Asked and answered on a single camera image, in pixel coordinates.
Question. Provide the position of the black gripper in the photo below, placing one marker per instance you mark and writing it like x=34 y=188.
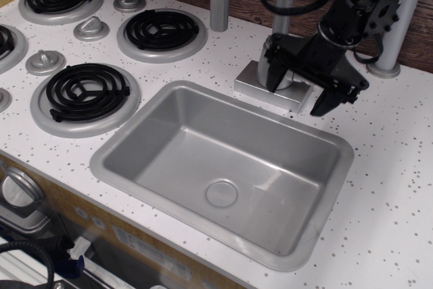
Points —
x=321 y=60

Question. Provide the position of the grey faucet lever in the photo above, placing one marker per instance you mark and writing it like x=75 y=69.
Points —
x=297 y=78

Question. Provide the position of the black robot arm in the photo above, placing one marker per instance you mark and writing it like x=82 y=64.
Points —
x=371 y=17

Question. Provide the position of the grey support pole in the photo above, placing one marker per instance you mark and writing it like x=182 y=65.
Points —
x=408 y=43

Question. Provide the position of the grey toy sink basin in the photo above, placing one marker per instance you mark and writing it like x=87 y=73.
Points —
x=259 y=183

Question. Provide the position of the back right stove burner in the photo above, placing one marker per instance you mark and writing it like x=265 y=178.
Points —
x=159 y=36

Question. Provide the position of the grey stove knob top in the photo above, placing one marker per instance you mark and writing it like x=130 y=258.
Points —
x=129 y=6

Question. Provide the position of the grey stove knob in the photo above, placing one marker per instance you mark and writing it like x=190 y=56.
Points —
x=92 y=29
x=44 y=63
x=129 y=6

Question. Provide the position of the front right stove burner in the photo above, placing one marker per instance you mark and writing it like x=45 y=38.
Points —
x=85 y=100

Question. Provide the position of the grey stove knob middle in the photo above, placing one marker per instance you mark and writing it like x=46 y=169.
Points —
x=92 y=29

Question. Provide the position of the back left stove burner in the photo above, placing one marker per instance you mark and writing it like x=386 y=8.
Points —
x=57 y=12

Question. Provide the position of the grey stove knob lower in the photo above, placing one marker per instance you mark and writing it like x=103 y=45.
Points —
x=44 y=63

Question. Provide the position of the left edge stove burner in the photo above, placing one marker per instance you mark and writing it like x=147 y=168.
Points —
x=14 y=46

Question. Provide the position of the grey stove knob edge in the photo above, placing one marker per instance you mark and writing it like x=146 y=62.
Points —
x=5 y=99

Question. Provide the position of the grey round oven dial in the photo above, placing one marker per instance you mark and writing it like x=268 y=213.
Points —
x=20 y=193

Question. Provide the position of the blue clamp handle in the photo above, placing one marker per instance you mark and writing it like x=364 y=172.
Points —
x=74 y=268

